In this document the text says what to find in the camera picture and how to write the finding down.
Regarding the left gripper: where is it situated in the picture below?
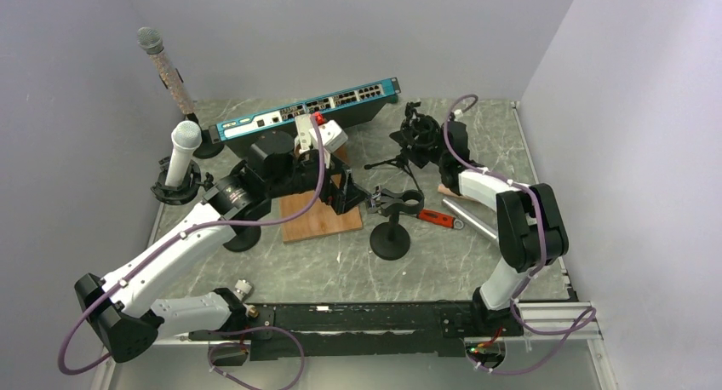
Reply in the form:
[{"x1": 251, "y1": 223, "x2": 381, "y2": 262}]
[{"x1": 268, "y1": 146, "x2": 372, "y2": 215}]

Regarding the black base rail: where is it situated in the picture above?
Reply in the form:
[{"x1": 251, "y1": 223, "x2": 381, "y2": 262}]
[{"x1": 188, "y1": 300, "x2": 524, "y2": 361}]

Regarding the wooden board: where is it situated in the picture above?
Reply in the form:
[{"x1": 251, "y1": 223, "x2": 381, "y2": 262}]
[{"x1": 278, "y1": 192, "x2": 364, "y2": 244}]

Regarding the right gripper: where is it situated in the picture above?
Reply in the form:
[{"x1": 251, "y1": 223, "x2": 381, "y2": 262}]
[{"x1": 389, "y1": 117, "x2": 448, "y2": 169}]

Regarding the pink microphone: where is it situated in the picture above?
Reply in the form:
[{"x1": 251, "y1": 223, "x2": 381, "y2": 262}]
[{"x1": 437, "y1": 184, "x2": 478, "y2": 203}]

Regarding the glitter microphone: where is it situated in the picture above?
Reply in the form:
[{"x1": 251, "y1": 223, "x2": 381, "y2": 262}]
[{"x1": 137, "y1": 26, "x2": 198, "y2": 123}]

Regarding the black tripod mic stand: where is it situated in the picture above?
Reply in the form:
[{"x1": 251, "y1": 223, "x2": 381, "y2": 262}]
[{"x1": 364, "y1": 100, "x2": 442, "y2": 191}]

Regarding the red handled adjustable wrench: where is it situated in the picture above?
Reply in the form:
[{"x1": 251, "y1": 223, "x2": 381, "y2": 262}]
[{"x1": 415, "y1": 209, "x2": 465, "y2": 230}]

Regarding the glitter mic stand base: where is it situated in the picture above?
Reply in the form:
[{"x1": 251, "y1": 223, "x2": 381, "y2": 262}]
[{"x1": 185, "y1": 113, "x2": 225, "y2": 159}]

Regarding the black round base stand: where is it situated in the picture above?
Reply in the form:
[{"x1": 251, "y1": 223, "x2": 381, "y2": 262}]
[{"x1": 222, "y1": 226, "x2": 261, "y2": 253}]

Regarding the white microphone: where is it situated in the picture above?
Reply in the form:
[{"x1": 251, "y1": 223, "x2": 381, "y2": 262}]
[{"x1": 164, "y1": 120, "x2": 202, "y2": 187}]

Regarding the silver microphone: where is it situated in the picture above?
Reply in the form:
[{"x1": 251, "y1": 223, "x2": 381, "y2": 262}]
[{"x1": 442, "y1": 198, "x2": 499, "y2": 244}]

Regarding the white metal lever handle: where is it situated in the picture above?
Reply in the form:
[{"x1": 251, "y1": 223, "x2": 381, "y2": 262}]
[{"x1": 295, "y1": 114, "x2": 315, "y2": 156}]

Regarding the blue network switch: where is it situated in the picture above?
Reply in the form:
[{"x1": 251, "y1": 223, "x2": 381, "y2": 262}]
[{"x1": 209, "y1": 77, "x2": 402, "y2": 158}]

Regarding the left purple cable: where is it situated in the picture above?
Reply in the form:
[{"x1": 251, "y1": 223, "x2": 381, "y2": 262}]
[{"x1": 57, "y1": 116, "x2": 329, "y2": 376}]

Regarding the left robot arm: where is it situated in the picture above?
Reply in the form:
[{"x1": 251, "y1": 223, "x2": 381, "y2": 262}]
[{"x1": 74, "y1": 123, "x2": 366, "y2": 363}]

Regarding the black clamp mic stand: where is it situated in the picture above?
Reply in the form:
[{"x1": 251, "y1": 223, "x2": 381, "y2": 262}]
[{"x1": 366, "y1": 186, "x2": 425, "y2": 261}]

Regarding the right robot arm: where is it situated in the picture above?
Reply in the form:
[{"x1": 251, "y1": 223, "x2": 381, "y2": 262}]
[{"x1": 390, "y1": 120, "x2": 569, "y2": 335}]

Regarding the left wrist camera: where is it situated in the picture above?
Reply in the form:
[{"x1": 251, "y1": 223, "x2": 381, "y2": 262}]
[{"x1": 309, "y1": 112, "x2": 348, "y2": 153}]

